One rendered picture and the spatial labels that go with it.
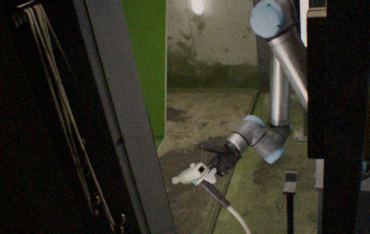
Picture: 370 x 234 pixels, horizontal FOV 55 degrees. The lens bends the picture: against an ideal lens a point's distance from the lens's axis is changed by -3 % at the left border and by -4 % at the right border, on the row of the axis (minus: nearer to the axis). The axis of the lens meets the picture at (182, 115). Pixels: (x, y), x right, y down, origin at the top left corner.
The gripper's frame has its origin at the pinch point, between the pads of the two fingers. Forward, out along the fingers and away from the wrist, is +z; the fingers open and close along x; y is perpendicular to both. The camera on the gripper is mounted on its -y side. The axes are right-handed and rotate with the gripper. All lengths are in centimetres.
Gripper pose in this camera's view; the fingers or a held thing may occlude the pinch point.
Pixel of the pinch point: (196, 180)
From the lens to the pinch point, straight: 147.7
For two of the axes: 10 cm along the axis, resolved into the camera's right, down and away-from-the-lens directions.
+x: -2.2, 2.6, 9.4
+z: -6.6, 6.7, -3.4
